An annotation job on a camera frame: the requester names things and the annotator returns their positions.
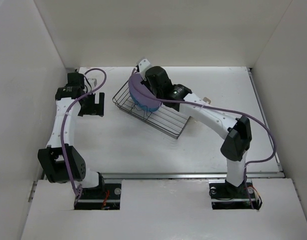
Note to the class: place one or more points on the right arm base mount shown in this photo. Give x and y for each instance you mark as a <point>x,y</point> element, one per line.
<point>225,196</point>

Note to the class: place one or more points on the light blue plate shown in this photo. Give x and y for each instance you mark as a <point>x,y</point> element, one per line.
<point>146,104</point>

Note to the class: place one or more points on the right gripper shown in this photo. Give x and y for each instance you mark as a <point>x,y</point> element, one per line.
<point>146,79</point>

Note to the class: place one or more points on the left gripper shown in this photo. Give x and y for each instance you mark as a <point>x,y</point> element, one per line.
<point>96,109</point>

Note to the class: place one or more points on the purple plate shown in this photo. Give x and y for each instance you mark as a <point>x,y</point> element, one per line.
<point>138,89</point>

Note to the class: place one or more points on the aluminium front rail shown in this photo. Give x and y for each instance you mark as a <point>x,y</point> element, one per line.
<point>171,176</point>

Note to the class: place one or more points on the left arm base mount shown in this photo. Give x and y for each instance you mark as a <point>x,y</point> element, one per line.
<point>104,196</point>

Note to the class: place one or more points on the black wire dish rack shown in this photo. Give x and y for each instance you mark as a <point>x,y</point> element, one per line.
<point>166,120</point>

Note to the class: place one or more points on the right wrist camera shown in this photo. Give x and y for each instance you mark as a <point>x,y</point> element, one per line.
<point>142,66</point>

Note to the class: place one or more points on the beige cutlery holder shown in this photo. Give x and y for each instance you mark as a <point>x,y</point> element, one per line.
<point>207,100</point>

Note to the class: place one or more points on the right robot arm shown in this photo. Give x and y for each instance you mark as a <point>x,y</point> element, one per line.
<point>235,132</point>

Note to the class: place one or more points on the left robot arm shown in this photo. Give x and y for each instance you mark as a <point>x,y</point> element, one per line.
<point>60,161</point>

